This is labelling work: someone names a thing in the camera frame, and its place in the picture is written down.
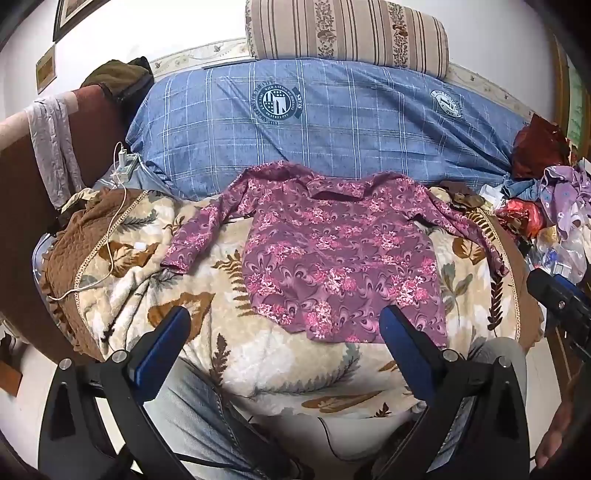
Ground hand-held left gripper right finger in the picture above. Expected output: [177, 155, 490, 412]
[365, 305, 532, 480]

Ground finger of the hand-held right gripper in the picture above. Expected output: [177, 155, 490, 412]
[527, 269, 591, 363]

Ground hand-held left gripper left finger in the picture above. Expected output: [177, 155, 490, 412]
[39, 306, 259, 480]

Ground purple floral shirt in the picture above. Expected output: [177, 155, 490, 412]
[161, 161, 509, 344]

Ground dark olive clothes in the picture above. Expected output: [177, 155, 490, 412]
[82, 56, 155, 116]

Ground person's right hand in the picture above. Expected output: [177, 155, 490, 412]
[531, 392, 591, 480]

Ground clear plastic bags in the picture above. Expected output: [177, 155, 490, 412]
[531, 225, 591, 283]

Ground red plastic bag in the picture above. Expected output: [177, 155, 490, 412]
[496, 198, 546, 237]

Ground lilac patterned garment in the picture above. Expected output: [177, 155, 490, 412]
[538, 161, 591, 241]

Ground beige leaf-print blanket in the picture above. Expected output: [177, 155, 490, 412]
[78, 185, 546, 416]

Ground small brown cloth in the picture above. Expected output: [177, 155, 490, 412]
[438, 181, 485, 208]

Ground brown quilted cloth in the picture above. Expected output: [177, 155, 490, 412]
[39, 187, 148, 361]

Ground dark red cloth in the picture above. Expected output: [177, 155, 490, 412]
[512, 114, 572, 180]

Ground grey-blue bed sheet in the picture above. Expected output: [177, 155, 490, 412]
[92, 164, 160, 197]

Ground white power strip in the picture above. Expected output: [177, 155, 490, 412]
[111, 152, 140, 186]

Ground brown wooden headboard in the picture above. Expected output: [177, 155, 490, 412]
[0, 83, 139, 365]

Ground wooden framed mirror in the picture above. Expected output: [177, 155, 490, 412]
[551, 34, 591, 151]

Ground blue plaid duvet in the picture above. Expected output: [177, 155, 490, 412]
[126, 58, 532, 201]

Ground grey cloth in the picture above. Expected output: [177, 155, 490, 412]
[27, 92, 88, 208]

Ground small framed picture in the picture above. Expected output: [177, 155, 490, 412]
[36, 42, 57, 95]

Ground striped floral bolster pillow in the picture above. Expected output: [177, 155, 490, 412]
[245, 0, 450, 79]

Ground dark framed picture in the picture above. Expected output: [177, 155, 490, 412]
[53, 0, 109, 42]

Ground white charger cable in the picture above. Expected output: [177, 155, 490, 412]
[48, 142, 136, 303]

